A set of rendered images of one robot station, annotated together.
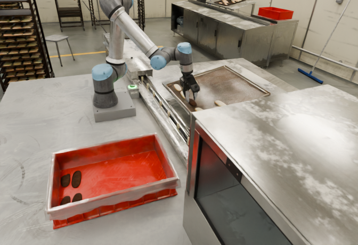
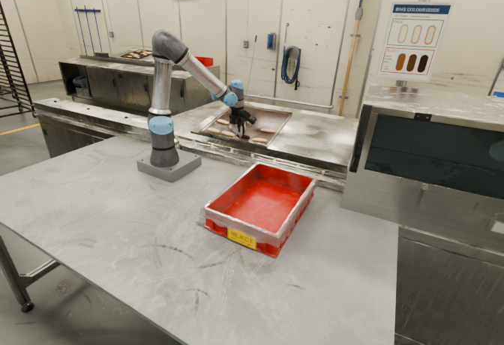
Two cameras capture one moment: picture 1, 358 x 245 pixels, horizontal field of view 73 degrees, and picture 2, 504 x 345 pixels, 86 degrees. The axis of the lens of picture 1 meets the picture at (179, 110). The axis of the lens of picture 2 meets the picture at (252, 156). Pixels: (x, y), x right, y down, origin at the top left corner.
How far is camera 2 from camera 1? 0.96 m
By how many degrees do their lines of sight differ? 36
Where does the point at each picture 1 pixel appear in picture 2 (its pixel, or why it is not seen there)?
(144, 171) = (272, 193)
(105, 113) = (179, 169)
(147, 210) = (310, 211)
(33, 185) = (202, 249)
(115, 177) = (259, 207)
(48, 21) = not seen: outside the picture
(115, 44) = (166, 92)
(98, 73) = (165, 126)
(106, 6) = (176, 48)
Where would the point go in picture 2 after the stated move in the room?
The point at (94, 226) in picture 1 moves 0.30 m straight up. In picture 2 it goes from (296, 238) to (306, 170)
